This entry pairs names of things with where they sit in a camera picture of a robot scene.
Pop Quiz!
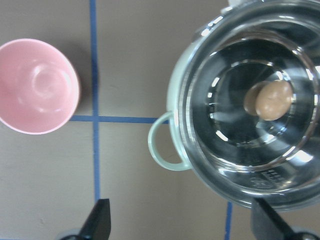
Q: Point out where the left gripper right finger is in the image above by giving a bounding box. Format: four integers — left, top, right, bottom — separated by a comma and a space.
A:
251, 198, 320, 240

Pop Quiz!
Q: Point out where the pale green cooking pot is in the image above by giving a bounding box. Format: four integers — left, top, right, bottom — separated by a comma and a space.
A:
147, 0, 320, 211

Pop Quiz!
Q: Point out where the pink bowl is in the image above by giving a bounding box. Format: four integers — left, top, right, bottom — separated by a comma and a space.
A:
0, 38, 81, 135

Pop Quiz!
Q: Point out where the brown egg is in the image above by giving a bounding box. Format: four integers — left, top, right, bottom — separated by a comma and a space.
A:
243, 80, 293, 121

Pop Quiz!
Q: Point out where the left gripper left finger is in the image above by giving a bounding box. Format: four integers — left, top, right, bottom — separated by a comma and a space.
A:
60, 198, 111, 240

